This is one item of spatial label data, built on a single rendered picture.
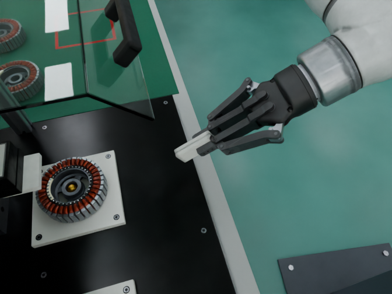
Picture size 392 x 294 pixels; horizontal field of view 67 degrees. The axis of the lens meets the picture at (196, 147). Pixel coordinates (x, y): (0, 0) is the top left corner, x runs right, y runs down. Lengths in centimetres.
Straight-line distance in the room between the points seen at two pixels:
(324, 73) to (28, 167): 44
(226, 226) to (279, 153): 105
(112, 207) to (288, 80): 35
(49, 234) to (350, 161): 141
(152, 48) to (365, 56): 55
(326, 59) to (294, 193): 107
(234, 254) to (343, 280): 90
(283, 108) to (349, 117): 139
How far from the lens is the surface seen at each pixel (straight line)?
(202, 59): 198
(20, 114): 68
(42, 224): 57
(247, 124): 47
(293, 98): 45
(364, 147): 175
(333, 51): 46
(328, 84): 45
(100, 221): 54
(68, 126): 68
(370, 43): 46
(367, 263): 145
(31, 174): 50
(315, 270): 136
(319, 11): 53
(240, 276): 53
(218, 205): 56
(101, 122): 66
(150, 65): 80
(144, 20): 96
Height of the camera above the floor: 127
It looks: 56 degrees down
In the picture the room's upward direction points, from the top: straight up
